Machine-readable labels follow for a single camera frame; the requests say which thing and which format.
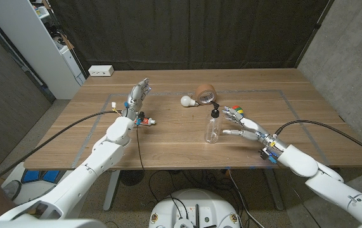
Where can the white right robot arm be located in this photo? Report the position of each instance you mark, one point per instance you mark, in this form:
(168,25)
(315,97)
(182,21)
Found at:
(326,183)

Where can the white blue mobile base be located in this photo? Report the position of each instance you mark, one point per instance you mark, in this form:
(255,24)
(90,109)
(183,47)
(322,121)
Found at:
(41,175)

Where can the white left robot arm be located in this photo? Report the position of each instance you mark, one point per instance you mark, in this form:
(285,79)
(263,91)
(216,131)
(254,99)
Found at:
(82,177)

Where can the black round floor object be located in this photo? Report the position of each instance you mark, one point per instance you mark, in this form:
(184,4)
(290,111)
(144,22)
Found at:
(132,177)

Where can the clear dispenser bottle black pump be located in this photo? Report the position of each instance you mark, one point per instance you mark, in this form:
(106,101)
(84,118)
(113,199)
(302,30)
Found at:
(213,130)

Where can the light wooden table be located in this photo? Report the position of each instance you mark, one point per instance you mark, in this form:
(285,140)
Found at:
(174,93)

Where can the white light bulb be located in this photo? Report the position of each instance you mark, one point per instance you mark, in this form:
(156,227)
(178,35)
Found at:
(185,101)

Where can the brown packing tape roll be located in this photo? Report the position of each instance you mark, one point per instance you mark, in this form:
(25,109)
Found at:
(203,90)

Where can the black backdrop pole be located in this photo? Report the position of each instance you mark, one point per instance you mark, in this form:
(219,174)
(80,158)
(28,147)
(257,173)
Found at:
(314,31)

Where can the white power strip box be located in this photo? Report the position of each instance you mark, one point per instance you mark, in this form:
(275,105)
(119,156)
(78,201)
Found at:
(100,70)

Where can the red teal toothpaste tube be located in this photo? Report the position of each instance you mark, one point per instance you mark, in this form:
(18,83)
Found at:
(146,121)

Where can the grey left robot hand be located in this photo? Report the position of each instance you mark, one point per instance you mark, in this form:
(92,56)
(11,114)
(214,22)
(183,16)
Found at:
(134,96)

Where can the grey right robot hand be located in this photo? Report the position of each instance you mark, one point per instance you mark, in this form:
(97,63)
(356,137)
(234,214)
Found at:
(250,126)

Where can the white storage cabinet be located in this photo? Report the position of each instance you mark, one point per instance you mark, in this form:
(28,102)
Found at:
(31,41)

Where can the colourful wooden maraca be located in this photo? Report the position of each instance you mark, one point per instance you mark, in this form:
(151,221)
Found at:
(238,109)

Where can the white robot torso base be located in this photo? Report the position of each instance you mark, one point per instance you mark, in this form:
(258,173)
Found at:
(196,202)

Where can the white table leg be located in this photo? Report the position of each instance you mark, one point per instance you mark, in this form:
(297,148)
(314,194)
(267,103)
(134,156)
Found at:
(111,190)
(275,193)

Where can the dark fabric curtain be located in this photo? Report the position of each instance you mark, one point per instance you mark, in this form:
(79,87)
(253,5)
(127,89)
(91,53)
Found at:
(184,31)

